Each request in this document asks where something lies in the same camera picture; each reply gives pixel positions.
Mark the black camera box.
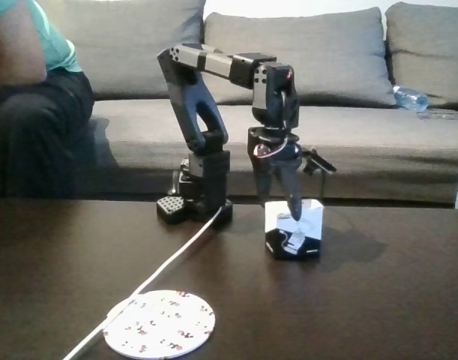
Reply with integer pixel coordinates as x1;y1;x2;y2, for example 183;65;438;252
302;148;338;177

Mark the person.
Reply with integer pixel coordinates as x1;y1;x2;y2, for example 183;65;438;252
0;0;96;200

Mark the grey sofa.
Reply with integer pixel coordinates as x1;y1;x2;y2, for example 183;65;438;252
0;0;458;209

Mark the white cable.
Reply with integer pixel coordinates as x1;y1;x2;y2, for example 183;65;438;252
62;208;223;360

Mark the grey sofa back cushion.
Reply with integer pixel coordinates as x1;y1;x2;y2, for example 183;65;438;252
385;1;458;110
200;6;399;110
37;0;208;101

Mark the round white patterned coaster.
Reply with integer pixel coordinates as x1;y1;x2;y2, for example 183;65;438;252
103;289;217;357

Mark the black camera cable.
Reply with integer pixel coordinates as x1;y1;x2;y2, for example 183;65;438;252
317;169;329;202

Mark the white and black servo box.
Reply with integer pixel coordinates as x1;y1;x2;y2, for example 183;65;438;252
264;198;325;261

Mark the clear plastic water bottle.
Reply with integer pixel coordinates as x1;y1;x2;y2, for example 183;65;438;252
391;84;430;113

